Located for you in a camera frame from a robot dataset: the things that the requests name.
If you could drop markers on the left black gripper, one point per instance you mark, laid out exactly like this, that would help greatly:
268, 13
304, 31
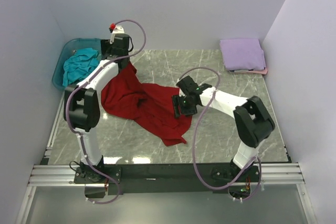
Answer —
106, 46

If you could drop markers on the folded lilac t-shirt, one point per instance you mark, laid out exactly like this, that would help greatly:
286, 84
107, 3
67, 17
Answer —
242, 54

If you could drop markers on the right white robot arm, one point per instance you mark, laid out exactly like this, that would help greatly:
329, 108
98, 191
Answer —
253, 121

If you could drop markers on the teal plastic basket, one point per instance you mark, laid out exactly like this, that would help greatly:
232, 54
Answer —
68, 50

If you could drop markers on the folded pink t-shirt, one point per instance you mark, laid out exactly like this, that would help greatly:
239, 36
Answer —
262, 72

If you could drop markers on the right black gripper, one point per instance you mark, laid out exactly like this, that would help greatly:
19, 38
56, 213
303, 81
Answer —
176, 100

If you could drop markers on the teal crumpled t-shirt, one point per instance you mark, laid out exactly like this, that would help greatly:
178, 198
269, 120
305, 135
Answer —
80, 65

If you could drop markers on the aluminium frame rail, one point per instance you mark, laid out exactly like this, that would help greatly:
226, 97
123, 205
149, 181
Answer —
45, 175

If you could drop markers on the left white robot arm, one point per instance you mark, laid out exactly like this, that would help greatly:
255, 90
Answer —
81, 108

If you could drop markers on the black base beam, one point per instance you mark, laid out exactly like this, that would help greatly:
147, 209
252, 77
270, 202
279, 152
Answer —
166, 178

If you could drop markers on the red t-shirt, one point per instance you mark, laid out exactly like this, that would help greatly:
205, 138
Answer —
148, 104

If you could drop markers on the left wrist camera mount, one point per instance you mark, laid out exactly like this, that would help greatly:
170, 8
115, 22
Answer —
114, 30

